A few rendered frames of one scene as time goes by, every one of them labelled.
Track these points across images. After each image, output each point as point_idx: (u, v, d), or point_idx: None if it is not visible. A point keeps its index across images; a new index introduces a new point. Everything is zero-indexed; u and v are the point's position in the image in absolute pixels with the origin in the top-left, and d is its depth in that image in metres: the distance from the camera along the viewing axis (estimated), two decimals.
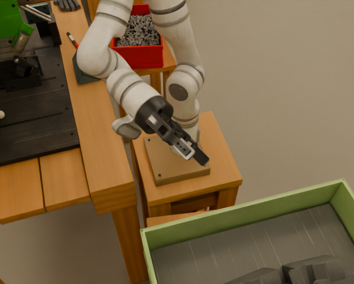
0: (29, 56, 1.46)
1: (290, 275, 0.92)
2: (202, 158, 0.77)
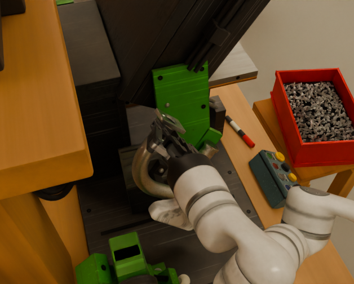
0: None
1: None
2: (158, 125, 0.69)
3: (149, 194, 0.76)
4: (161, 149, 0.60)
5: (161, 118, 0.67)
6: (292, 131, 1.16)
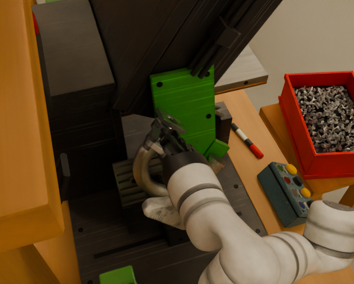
0: None
1: None
2: (159, 125, 0.69)
3: (150, 194, 0.76)
4: (157, 146, 0.60)
5: (161, 117, 0.67)
6: (304, 140, 1.07)
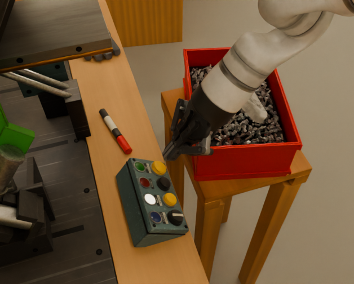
0: (24, 189, 0.63)
1: None
2: (169, 153, 0.70)
3: None
4: (206, 143, 0.62)
5: None
6: None
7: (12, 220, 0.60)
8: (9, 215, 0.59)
